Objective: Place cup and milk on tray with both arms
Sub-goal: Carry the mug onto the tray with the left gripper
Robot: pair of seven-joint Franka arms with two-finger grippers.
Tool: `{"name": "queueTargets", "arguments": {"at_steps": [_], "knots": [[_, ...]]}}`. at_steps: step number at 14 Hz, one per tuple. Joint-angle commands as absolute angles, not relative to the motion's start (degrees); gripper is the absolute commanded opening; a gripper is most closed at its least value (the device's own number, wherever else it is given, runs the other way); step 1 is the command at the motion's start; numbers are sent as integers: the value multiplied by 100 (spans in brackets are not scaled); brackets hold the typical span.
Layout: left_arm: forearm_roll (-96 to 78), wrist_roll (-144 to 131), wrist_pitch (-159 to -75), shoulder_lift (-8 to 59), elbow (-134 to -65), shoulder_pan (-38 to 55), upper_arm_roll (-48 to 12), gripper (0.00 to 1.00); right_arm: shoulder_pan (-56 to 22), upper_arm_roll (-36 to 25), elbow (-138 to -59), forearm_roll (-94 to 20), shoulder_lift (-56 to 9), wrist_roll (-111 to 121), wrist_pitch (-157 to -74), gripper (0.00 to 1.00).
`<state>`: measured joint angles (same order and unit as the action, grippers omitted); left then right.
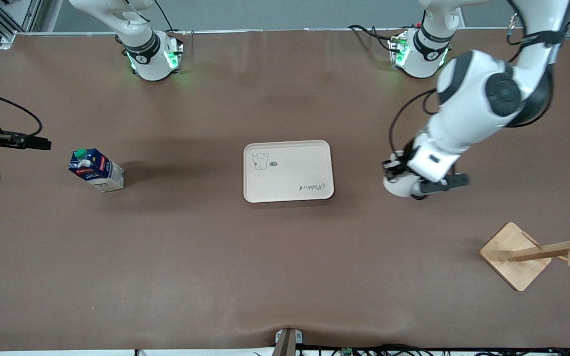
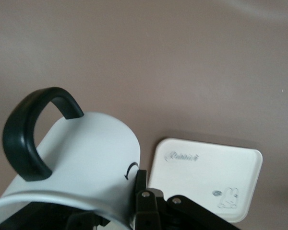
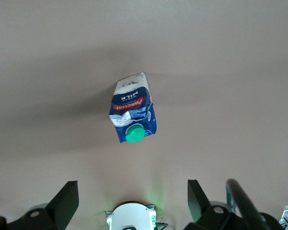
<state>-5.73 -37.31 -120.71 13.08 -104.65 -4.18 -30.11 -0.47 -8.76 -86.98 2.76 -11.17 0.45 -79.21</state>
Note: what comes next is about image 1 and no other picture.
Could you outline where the white mug black handle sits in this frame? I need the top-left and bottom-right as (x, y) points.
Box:
(383, 176), (422, 199)

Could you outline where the blue white milk carton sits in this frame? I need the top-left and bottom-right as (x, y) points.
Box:
(68, 148), (125, 193)

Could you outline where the beige plastic tray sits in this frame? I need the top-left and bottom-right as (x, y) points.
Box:
(243, 140), (335, 204)

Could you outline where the wooden mug rack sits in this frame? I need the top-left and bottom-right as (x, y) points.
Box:
(479, 218), (570, 292)

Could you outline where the aluminium frame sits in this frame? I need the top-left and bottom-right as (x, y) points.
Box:
(0, 0), (63, 49)

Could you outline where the black base cable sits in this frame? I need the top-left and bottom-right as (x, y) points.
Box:
(348, 24), (395, 52)

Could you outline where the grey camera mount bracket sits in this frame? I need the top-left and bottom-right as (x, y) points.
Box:
(271, 328), (304, 356)

